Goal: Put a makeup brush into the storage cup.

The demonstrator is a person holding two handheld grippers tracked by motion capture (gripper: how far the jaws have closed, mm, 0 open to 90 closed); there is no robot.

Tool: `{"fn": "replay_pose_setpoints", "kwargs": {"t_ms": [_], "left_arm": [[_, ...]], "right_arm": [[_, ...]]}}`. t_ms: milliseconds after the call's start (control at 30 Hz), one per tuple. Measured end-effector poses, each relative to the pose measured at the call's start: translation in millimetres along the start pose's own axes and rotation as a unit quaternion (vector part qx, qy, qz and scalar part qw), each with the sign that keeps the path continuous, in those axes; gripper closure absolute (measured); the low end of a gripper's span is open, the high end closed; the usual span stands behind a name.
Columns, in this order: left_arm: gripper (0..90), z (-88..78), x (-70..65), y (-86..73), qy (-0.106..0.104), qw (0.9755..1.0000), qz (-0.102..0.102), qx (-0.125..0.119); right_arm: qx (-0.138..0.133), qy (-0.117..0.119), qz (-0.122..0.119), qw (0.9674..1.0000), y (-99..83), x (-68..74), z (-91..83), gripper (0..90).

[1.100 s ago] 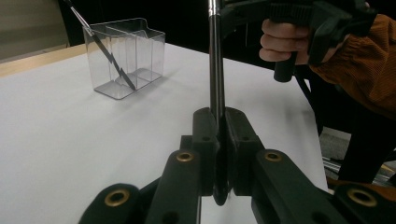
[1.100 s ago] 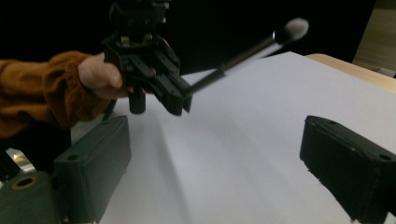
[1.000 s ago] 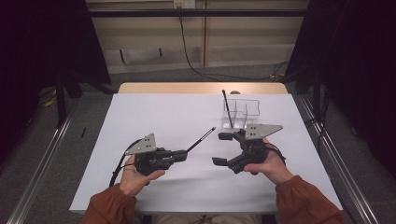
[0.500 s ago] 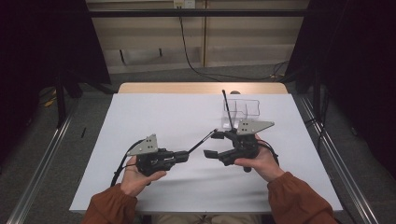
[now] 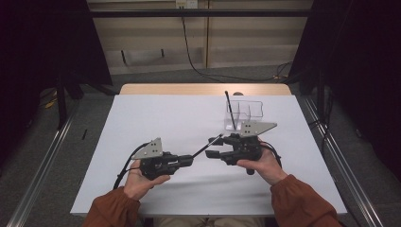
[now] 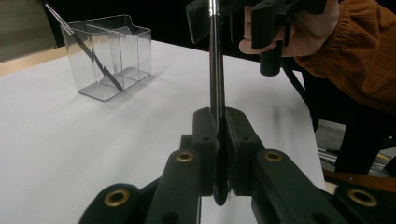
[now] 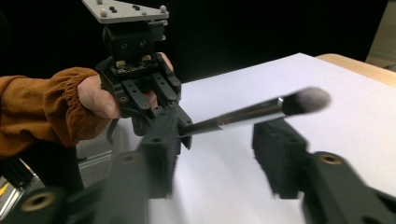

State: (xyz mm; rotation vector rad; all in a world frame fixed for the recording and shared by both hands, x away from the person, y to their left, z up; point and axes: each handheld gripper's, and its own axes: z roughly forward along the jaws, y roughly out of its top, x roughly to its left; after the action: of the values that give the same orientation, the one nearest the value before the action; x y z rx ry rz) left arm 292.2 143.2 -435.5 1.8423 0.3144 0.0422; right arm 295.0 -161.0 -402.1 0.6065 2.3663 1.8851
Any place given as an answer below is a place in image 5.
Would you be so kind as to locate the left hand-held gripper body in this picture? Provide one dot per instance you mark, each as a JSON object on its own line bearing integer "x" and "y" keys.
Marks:
{"x": 153, "y": 151}

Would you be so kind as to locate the small yellow floor object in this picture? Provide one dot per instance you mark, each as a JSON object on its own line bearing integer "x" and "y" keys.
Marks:
{"x": 50, "y": 104}

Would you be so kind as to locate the black curtain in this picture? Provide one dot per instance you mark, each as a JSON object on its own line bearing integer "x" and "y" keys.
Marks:
{"x": 362, "y": 63}
{"x": 38, "y": 47}

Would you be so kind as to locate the person's right hand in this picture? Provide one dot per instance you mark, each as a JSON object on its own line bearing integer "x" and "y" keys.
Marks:
{"x": 268, "y": 168}

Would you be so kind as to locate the black pen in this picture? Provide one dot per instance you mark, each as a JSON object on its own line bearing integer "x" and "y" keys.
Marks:
{"x": 230, "y": 108}

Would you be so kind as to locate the dark metal stand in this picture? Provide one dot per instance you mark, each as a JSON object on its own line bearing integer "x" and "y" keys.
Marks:
{"x": 321, "y": 94}
{"x": 61, "y": 107}

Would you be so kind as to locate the black horizontal bar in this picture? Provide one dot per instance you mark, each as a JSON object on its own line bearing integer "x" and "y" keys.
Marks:
{"x": 220, "y": 13}

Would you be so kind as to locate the white wall socket yellow label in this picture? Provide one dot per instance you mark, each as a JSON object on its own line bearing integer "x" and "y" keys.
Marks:
{"x": 181, "y": 3}

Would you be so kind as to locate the metal floor rail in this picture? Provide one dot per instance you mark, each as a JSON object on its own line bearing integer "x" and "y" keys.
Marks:
{"x": 346, "y": 171}
{"x": 42, "y": 171}

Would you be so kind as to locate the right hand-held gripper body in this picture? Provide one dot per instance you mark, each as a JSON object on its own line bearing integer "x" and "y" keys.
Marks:
{"x": 249, "y": 146}

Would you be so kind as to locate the person's left hand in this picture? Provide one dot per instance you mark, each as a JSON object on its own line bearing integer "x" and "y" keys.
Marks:
{"x": 135, "y": 186}

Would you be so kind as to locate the clear acrylic pen holder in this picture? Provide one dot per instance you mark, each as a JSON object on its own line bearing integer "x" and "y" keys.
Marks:
{"x": 249, "y": 115}

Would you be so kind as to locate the small dark round object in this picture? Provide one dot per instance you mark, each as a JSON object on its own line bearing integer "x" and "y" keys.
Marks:
{"x": 238, "y": 93}

